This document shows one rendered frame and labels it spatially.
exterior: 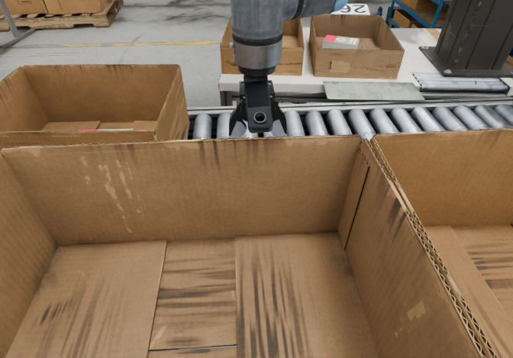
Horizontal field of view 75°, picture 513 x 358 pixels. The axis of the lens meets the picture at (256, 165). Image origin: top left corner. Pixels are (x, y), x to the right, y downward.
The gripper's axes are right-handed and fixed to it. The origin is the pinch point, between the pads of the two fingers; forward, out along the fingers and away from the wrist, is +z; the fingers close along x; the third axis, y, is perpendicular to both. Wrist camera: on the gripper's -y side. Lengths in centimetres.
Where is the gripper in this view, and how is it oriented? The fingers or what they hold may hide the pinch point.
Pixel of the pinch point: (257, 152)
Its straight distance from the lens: 74.1
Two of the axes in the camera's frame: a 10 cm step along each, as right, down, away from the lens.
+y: -0.6, -6.5, 7.6
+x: -10.0, 0.4, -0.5
